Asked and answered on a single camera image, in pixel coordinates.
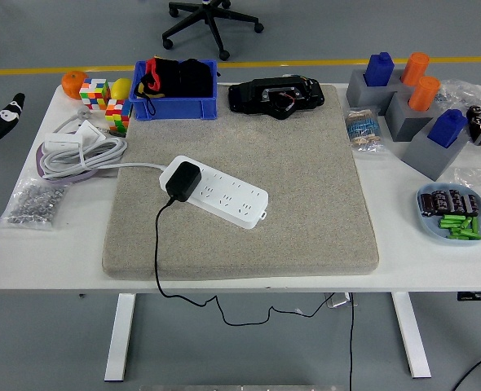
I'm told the light blue dish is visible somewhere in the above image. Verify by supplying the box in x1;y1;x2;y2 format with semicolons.
416;182;481;245

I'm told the orange fruit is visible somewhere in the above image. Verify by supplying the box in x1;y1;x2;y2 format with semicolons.
60;70;90;100

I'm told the white rectangular box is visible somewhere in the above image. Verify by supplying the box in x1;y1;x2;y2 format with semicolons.
43;132;82;154

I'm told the white power strip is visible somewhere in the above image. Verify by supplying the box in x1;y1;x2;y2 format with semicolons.
158;154;270;230

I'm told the black floor cable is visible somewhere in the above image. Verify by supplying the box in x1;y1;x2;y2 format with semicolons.
453;349;481;391

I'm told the black plug adapter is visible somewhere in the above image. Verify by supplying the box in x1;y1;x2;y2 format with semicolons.
165;160;203;204

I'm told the black folded fabric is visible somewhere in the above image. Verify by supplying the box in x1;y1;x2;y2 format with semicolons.
177;59;221;99

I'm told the grey-brown mat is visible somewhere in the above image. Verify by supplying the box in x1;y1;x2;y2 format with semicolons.
101;83;380;281

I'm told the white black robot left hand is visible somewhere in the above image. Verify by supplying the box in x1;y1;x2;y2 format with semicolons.
0;92;26;151

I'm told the black red yellow fabric pouch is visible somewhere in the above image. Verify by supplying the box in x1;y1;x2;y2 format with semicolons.
133;57;180;116

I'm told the black hanging cable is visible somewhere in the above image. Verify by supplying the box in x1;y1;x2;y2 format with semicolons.
348;292;355;391

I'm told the clear bag of resistors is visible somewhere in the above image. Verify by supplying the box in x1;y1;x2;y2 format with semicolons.
343;106;386;158

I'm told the black mechanical device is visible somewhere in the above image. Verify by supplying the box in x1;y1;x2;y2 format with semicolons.
227;74;326;121

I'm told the orange cylinder peg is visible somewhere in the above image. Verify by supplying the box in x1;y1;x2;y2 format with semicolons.
407;76;441;113
399;51;430;87

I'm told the yellow lemon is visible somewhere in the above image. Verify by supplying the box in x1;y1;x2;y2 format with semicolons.
109;77;134;101

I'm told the white square wall plate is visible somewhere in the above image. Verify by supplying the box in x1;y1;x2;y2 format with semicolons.
77;119;108;143

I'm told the crumpled clear plastic bag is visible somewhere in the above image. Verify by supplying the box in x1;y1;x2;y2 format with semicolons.
434;78;481;123
448;165;481;221

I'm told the metal bracket under table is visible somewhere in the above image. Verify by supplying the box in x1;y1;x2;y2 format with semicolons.
324;292;352;307

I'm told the blue square peg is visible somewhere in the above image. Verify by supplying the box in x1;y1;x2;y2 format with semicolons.
426;108;468;148
364;51;395;88

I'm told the grey power strip cable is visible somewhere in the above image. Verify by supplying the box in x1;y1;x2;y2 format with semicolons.
39;106;169;181

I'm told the multicolour puzzle cube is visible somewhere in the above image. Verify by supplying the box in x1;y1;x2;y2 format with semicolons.
78;77;111;112
104;99;134;134

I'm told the blue plastic bin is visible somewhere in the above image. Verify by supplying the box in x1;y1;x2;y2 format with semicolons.
128;59;219;122

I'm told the thin black plug cord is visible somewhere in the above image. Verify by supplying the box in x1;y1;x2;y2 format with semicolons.
153;199;339;327

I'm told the white table leg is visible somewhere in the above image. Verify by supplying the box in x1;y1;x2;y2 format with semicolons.
391;292;432;379
104;292;137;383

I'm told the grey block holder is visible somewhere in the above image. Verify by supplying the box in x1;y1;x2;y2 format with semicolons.
384;91;435;143
345;68;407;116
401;121;470;182

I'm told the clear bag of metal screws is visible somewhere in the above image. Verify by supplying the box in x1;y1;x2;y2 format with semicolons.
0;181;66;231

